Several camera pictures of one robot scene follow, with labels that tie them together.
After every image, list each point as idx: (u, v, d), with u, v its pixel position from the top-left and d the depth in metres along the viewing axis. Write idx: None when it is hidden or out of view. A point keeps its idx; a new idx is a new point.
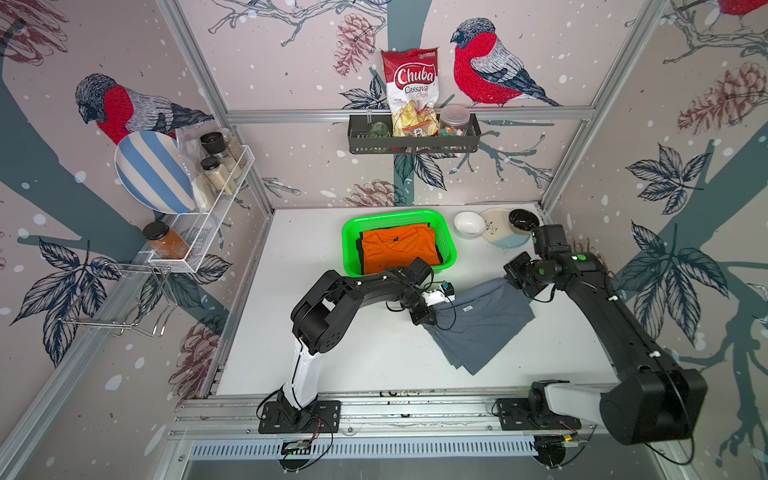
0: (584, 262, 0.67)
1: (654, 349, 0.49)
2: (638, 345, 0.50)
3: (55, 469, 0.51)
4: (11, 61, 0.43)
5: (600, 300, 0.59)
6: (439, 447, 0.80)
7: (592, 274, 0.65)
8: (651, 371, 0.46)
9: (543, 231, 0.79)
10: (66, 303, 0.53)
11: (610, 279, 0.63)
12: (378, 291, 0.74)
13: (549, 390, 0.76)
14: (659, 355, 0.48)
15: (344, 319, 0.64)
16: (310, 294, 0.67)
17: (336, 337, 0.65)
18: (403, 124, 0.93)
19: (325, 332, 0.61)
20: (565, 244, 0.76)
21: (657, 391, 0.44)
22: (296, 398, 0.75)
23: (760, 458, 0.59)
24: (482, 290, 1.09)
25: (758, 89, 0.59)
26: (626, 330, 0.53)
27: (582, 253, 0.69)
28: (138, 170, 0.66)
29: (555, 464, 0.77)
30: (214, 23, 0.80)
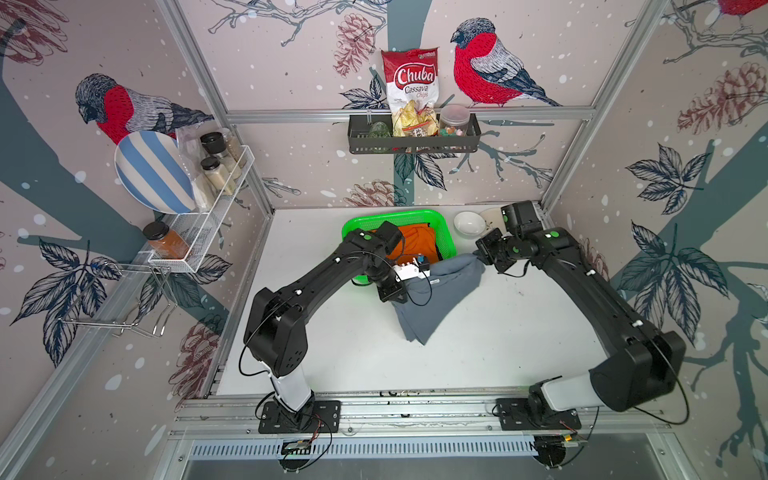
0: (557, 240, 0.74)
1: (636, 320, 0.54)
2: (621, 316, 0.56)
3: (54, 469, 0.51)
4: (11, 61, 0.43)
5: (581, 277, 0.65)
6: (439, 447, 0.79)
7: (567, 250, 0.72)
8: (637, 342, 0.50)
9: (514, 209, 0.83)
10: (65, 303, 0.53)
11: (584, 255, 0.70)
12: (326, 285, 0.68)
13: (547, 388, 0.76)
14: (642, 324, 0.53)
15: (289, 337, 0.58)
16: (251, 321, 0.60)
17: (295, 354, 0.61)
18: (403, 124, 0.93)
19: (279, 359, 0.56)
20: (536, 221, 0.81)
21: (646, 360, 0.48)
22: (287, 403, 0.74)
23: (760, 458, 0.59)
24: (453, 265, 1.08)
25: (758, 89, 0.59)
26: (610, 305, 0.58)
27: (555, 231, 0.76)
28: (138, 170, 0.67)
29: (555, 464, 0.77)
30: (214, 23, 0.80)
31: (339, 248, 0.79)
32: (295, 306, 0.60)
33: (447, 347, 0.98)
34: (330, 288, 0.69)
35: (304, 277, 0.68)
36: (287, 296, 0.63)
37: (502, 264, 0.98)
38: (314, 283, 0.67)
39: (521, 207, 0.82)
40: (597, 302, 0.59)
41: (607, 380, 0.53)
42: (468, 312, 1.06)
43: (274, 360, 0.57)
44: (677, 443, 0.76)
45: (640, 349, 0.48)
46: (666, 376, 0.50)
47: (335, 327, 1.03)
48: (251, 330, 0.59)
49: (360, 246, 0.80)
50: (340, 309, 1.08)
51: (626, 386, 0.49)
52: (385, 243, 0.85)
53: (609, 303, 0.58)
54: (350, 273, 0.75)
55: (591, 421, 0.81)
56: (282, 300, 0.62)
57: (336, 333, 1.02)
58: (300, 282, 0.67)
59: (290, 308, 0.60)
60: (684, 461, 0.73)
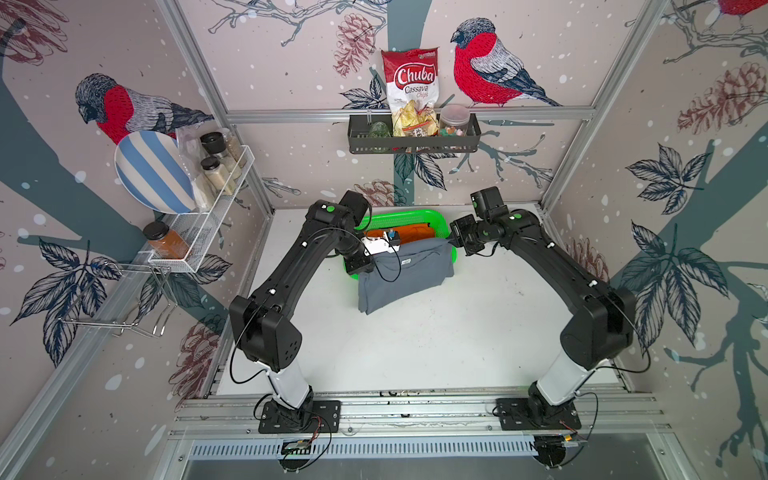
0: (520, 220, 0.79)
1: (591, 280, 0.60)
2: (579, 279, 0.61)
3: (54, 470, 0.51)
4: (11, 61, 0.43)
5: (544, 250, 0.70)
6: (439, 447, 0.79)
7: (529, 228, 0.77)
8: (595, 299, 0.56)
9: (482, 196, 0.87)
10: (65, 303, 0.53)
11: (543, 231, 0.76)
12: (299, 273, 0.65)
13: (543, 385, 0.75)
14: (597, 283, 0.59)
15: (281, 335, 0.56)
16: (237, 329, 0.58)
17: (291, 347, 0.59)
18: (403, 124, 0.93)
19: (277, 357, 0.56)
20: (501, 206, 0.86)
21: (603, 313, 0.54)
22: (288, 401, 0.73)
23: (760, 458, 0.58)
24: (426, 246, 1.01)
25: (758, 89, 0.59)
26: (568, 271, 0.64)
27: (519, 213, 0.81)
28: (138, 170, 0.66)
29: (555, 464, 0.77)
30: (214, 23, 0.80)
31: (302, 232, 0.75)
32: (273, 306, 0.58)
33: (447, 347, 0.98)
34: (304, 274, 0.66)
35: (274, 274, 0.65)
36: (261, 298, 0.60)
37: (470, 247, 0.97)
38: (287, 276, 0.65)
39: (488, 193, 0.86)
40: (559, 271, 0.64)
41: (574, 340, 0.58)
42: (468, 312, 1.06)
43: (271, 358, 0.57)
44: (677, 443, 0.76)
45: (595, 306, 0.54)
46: (624, 329, 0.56)
47: (335, 328, 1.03)
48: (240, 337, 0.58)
49: (326, 221, 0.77)
50: (340, 309, 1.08)
51: (589, 340, 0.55)
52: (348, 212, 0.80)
53: (566, 268, 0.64)
54: (323, 252, 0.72)
55: (590, 420, 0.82)
56: (258, 303, 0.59)
57: (336, 333, 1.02)
58: (272, 280, 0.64)
59: (269, 308, 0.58)
60: (684, 461, 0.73)
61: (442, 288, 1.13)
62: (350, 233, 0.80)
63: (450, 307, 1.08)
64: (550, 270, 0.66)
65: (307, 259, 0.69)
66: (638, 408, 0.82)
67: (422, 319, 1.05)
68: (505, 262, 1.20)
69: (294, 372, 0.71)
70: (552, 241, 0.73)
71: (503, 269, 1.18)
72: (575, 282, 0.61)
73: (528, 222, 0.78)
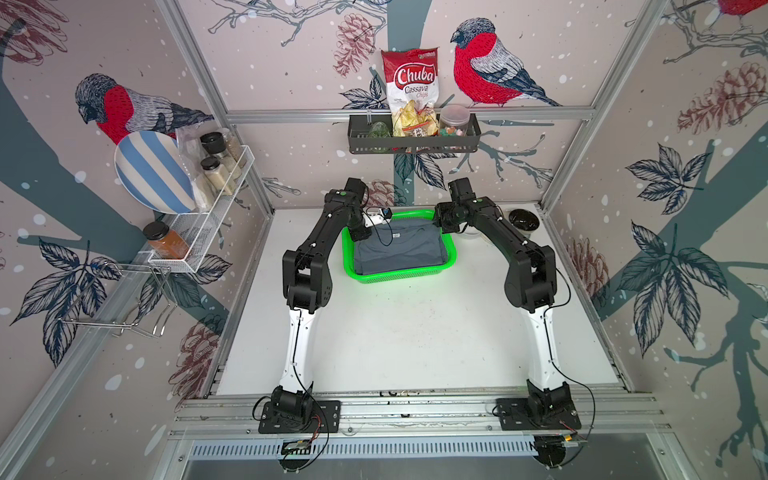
0: (481, 204, 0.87)
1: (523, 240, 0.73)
2: (514, 240, 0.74)
3: (54, 470, 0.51)
4: (11, 61, 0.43)
5: (495, 221, 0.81)
6: (439, 447, 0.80)
7: (486, 208, 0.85)
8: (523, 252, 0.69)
9: (454, 183, 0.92)
10: (65, 303, 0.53)
11: (499, 211, 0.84)
12: (330, 232, 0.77)
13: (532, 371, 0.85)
14: (527, 243, 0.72)
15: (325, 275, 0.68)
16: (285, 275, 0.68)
17: (327, 289, 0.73)
18: (403, 124, 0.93)
19: (321, 292, 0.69)
20: (471, 193, 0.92)
21: (526, 263, 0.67)
22: (299, 379, 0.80)
23: (760, 458, 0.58)
24: (414, 223, 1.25)
25: (758, 88, 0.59)
26: (507, 234, 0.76)
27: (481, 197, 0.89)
28: (138, 170, 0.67)
29: (555, 464, 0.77)
30: (214, 23, 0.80)
31: (326, 204, 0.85)
32: (318, 254, 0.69)
33: (447, 347, 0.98)
34: (332, 233, 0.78)
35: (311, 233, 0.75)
36: (305, 248, 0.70)
37: (449, 226, 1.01)
38: (322, 234, 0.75)
39: (463, 180, 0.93)
40: (501, 235, 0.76)
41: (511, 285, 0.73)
42: (468, 312, 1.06)
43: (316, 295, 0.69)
44: (678, 443, 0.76)
45: (521, 256, 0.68)
46: (548, 277, 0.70)
47: (335, 327, 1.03)
48: (288, 281, 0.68)
49: (342, 203, 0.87)
50: (340, 309, 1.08)
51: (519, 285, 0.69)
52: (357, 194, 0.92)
53: (508, 232, 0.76)
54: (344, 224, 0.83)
55: (590, 420, 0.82)
56: (303, 254, 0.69)
57: (336, 333, 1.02)
58: (310, 237, 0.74)
59: (314, 256, 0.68)
60: (684, 461, 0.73)
61: (441, 288, 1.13)
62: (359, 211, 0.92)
63: (450, 306, 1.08)
64: (497, 235, 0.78)
65: (336, 227, 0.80)
66: (638, 408, 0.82)
67: (422, 318, 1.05)
68: (505, 262, 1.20)
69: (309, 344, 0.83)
70: (504, 215, 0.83)
71: (503, 269, 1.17)
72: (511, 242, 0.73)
73: (486, 203, 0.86)
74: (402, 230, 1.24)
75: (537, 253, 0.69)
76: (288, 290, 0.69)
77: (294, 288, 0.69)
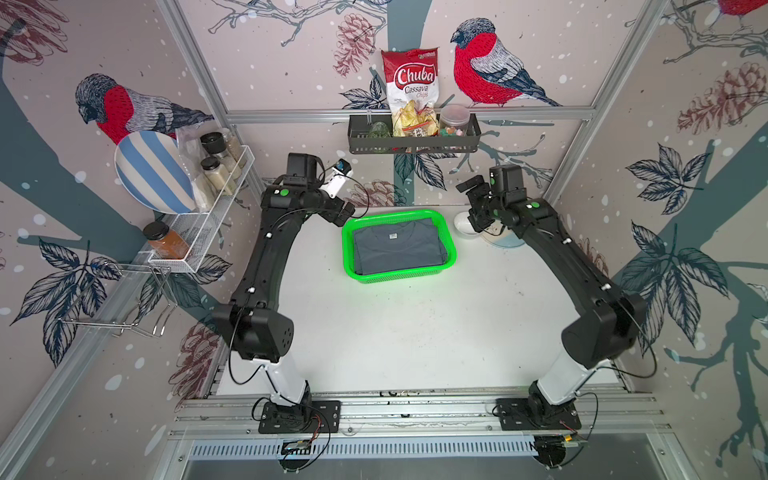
0: (538, 210, 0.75)
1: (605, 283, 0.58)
2: (592, 281, 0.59)
3: (54, 470, 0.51)
4: (11, 62, 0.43)
5: (558, 245, 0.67)
6: (439, 447, 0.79)
7: (545, 220, 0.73)
8: (604, 303, 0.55)
9: (502, 174, 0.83)
10: (66, 303, 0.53)
11: (561, 224, 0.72)
12: (270, 265, 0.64)
13: (544, 388, 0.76)
14: (609, 288, 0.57)
15: (275, 329, 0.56)
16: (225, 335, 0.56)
17: (286, 335, 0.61)
18: (403, 124, 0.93)
19: (277, 347, 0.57)
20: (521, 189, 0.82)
21: (610, 320, 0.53)
22: (290, 398, 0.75)
23: (760, 458, 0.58)
24: (406, 224, 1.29)
25: (758, 88, 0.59)
26: (582, 271, 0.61)
27: (536, 202, 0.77)
28: (138, 170, 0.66)
29: (555, 464, 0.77)
30: (214, 23, 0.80)
31: (263, 222, 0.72)
32: (258, 303, 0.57)
33: (447, 347, 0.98)
34: (276, 265, 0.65)
35: (247, 272, 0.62)
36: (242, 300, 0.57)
37: (482, 218, 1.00)
38: (261, 272, 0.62)
39: (513, 171, 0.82)
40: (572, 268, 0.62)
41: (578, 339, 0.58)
42: (468, 312, 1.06)
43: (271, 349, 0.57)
44: (678, 444, 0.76)
45: (605, 312, 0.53)
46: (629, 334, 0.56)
47: (335, 327, 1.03)
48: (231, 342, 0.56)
49: (284, 207, 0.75)
50: (339, 309, 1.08)
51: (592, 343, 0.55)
52: (308, 192, 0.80)
53: (581, 269, 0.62)
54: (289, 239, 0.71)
55: (590, 420, 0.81)
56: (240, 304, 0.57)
57: (336, 333, 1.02)
58: (247, 278, 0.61)
59: (255, 307, 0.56)
60: (684, 461, 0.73)
61: (441, 288, 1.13)
62: (311, 201, 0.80)
63: (450, 306, 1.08)
64: (566, 270, 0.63)
65: (278, 248, 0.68)
66: (638, 409, 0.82)
67: (422, 318, 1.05)
68: (506, 263, 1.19)
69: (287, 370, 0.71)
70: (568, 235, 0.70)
71: (504, 269, 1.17)
72: (590, 285, 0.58)
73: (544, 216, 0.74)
74: (396, 231, 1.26)
75: (626, 308, 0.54)
76: (238, 349, 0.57)
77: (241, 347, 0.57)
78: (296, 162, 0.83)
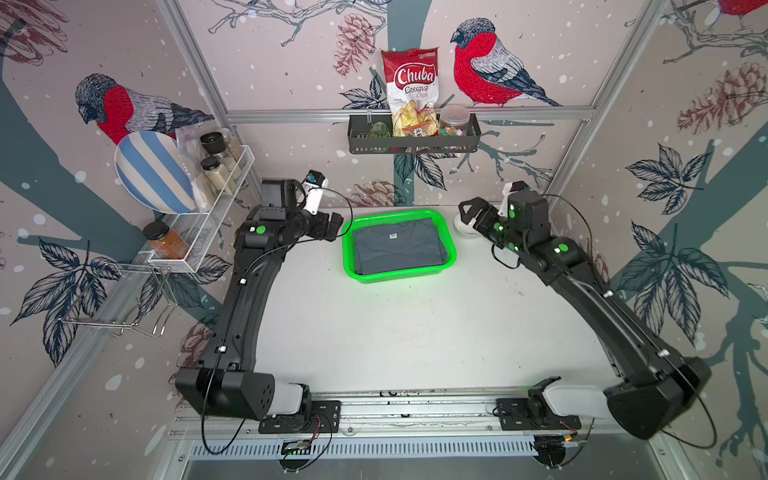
0: (567, 253, 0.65)
1: (662, 349, 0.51)
2: (646, 345, 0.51)
3: (54, 470, 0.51)
4: (11, 62, 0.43)
5: (600, 299, 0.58)
6: (439, 447, 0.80)
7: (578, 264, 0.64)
8: (667, 377, 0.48)
9: (526, 208, 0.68)
10: (66, 303, 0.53)
11: (596, 269, 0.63)
12: (245, 317, 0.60)
13: (548, 396, 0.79)
14: (668, 355, 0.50)
15: (252, 391, 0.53)
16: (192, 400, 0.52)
17: (265, 393, 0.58)
18: (403, 124, 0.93)
19: (254, 410, 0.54)
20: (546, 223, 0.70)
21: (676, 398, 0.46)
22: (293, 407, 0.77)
23: (760, 458, 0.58)
24: (406, 224, 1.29)
25: (758, 88, 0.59)
26: (631, 334, 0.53)
27: (562, 243, 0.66)
28: (138, 171, 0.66)
29: (555, 464, 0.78)
30: (214, 23, 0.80)
31: (236, 265, 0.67)
32: (231, 365, 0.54)
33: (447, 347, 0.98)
34: (252, 315, 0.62)
35: (218, 327, 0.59)
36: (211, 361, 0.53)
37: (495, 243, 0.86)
38: (234, 326, 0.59)
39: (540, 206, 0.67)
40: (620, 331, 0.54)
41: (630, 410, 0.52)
42: (468, 312, 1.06)
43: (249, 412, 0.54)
44: (677, 443, 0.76)
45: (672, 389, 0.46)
46: None
47: (335, 327, 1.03)
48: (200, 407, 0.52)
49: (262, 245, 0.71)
50: (339, 309, 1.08)
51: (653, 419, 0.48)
52: (287, 222, 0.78)
53: (631, 331, 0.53)
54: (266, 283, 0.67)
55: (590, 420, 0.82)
56: (209, 367, 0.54)
57: (336, 333, 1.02)
58: (218, 334, 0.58)
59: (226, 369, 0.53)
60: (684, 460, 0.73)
61: (441, 288, 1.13)
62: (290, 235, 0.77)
63: (450, 306, 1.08)
64: (611, 330, 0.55)
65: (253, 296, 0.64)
66: None
67: (422, 318, 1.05)
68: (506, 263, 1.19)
69: (282, 388, 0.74)
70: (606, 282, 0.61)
71: (504, 269, 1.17)
72: (641, 353, 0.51)
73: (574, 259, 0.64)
74: (397, 231, 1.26)
75: (688, 379, 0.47)
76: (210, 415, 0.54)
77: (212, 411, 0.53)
78: (271, 191, 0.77)
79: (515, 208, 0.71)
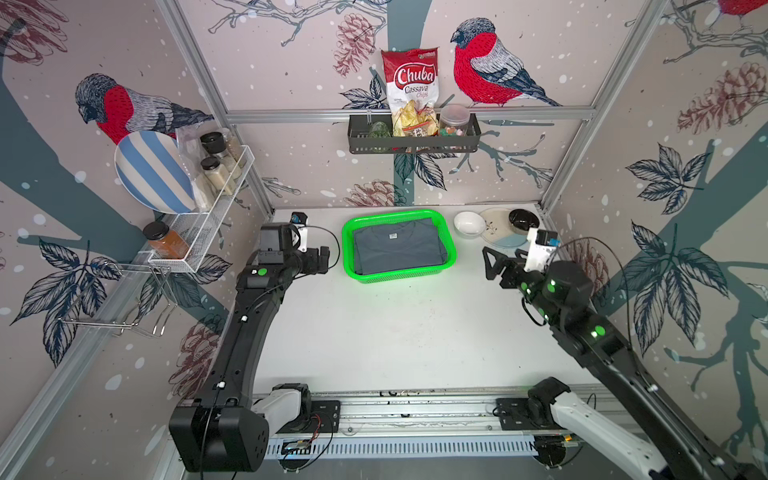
0: (605, 337, 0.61)
1: (716, 456, 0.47)
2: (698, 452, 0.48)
3: (54, 470, 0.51)
4: (11, 61, 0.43)
5: (642, 394, 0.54)
6: (440, 447, 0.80)
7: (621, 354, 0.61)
8: None
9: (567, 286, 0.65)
10: (65, 303, 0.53)
11: (635, 355, 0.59)
12: (243, 353, 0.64)
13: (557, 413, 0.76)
14: (724, 463, 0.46)
15: (248, 434, 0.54)
16: (186, 448, 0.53)
17: (260, 438, 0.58)
18: (403, 124, 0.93)
19: (248, 457, 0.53)
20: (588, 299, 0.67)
21: None
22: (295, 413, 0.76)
23: (759, 458, 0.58)
24: (406, 224, 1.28)
25: (758, 88, 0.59)
26: (679, 437, 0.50)
27: (599, 325, 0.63)
28: (138, 171, 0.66)
29: (555, 464, 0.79)
30: (214, 23, 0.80)
31: (238, 304, 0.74)
32: (228, 402, 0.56)
33: (447, 347, 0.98)
34: (250, 350, 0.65)
35: (217, 364, 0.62)
36: (209, 398, 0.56)
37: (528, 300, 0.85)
38: (234, 363, 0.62)
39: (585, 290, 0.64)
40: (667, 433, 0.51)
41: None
42: (468, 312, 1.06)
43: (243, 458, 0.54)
44: None
45: None
46: None
47: (335, 327, 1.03)
48: (193, 455, 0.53)
49: (261, 286, 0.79)
50: (340, 309, 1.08)
51: None
52: (284, 265, 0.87)
53: (683, 435, 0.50)
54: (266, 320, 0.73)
55: None
56: (206, 406, 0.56)
57: (336, 333, 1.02)
58: (217, 372, 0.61)
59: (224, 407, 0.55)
60: None
61: (441, 288, 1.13)
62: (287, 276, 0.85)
63: (450, 307, 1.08)
64: (663, 433, 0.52)
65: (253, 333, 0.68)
66: None
67: (422, 318, 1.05)
68: None
69: (277, 409, 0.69)
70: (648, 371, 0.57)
71: None
72: (695, 461, 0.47)
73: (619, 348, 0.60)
74: (397, 231, 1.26)
75: None
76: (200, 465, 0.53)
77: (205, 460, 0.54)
78: (270, 235, 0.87)
79: (556, 284, 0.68)
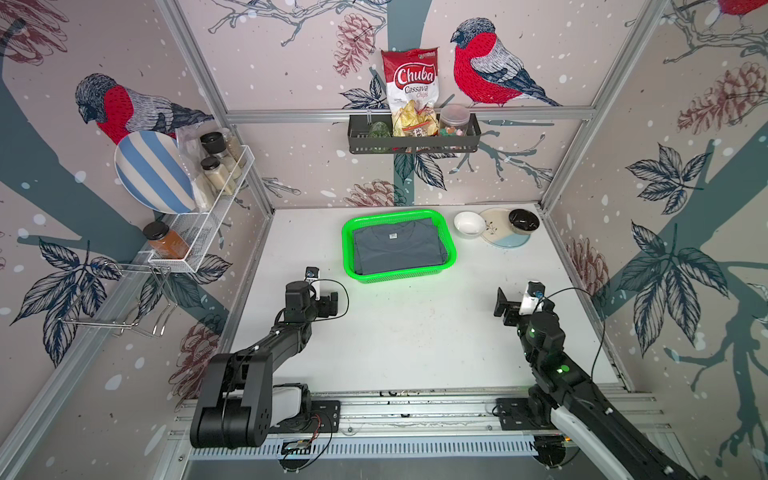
0: (569, 373, 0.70)
1: (667, 466, 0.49)
2: (650, 463, 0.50)
3: (54, 470, 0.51)
4: (11, 61, 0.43)
5: (601, 416, 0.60)
6: (440, 447, 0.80)
7: (579, 386, 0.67)
8: None
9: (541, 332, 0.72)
10: (65, 303, 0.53)
11: (597, 390, 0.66)
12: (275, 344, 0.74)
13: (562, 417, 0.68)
14: (674, 472, 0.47)
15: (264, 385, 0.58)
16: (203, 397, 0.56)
17: (265, 413, 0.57)
18: (403, 124, 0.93)
19: (257, 407, 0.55)
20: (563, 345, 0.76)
21: None
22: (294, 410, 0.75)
23: (760, 458, 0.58)
24: (406, 224, 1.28)
25: (758, 89, 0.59)
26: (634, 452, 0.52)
27: (565, 363, 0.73)
28: (138, 172, 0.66)
29: (554, 464, 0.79)
30: (214, 23, 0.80)
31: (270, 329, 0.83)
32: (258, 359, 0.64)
33: (447, 347, 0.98)
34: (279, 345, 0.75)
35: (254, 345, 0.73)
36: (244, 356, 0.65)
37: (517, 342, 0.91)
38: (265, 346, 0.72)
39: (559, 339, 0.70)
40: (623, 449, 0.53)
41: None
42: (468, 312, 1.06)
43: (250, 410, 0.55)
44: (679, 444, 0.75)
45: None
46: None
47: (335, 327, 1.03)
48: (208, 402, 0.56)
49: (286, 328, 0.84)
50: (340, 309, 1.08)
51: None
52: (304, 322, 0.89)
53: (634, 446, 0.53)
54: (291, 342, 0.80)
55: None
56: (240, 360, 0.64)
57: (336, 332, 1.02)
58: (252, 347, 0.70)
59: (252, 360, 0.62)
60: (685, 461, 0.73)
61: (441, 288, 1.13)
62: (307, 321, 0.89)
63: (450, 307, 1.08)
64: (614, 444, 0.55)
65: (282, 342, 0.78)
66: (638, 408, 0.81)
67: (422, 318, 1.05)
68: (506, 263, 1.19)
69: (282, 399, 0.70)
70: (609, 403, 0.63)
71: (504, 270, 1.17)
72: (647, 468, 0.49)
73: (584, 389, 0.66)
74: (397, 231, 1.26)
75: None
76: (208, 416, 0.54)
77: (210, 416, 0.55)
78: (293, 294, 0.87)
79: (536, 332, 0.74)
